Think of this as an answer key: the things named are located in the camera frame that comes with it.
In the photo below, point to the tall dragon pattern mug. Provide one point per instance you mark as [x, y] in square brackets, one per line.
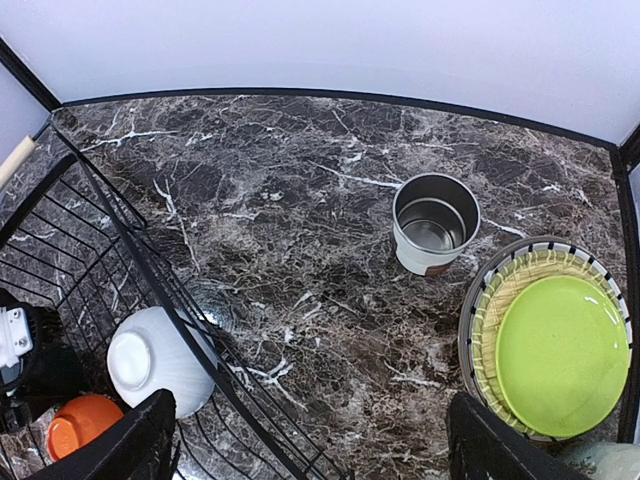
[604, 460]

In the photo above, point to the lime green plate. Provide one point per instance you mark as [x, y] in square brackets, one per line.
[562, 356]

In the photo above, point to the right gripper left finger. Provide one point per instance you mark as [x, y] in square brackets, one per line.
[139, 446]

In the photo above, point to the orange bowl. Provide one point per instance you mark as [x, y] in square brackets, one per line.
[79, 422]

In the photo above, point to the black white striped plate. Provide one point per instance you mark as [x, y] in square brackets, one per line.
[510, 270]

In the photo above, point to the dark green cup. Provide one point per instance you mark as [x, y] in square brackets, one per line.
[57, 377]

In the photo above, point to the black wire dish rack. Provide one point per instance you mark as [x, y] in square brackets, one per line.
[74, 245]

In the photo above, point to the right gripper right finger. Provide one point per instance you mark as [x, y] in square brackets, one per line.
[482, 446]

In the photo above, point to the white brown striped cup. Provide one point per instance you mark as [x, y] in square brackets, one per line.
[435, 218]

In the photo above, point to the yellow woven pattern plate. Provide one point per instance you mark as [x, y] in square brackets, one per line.
[549, 343]

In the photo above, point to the left wooden rack handle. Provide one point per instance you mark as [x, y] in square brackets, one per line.
[15, 159]

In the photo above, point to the grey deer pattern plate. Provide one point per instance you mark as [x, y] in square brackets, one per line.
[470, 325]

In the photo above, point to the white ribbed bowl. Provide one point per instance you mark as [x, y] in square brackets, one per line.
[147, 353]

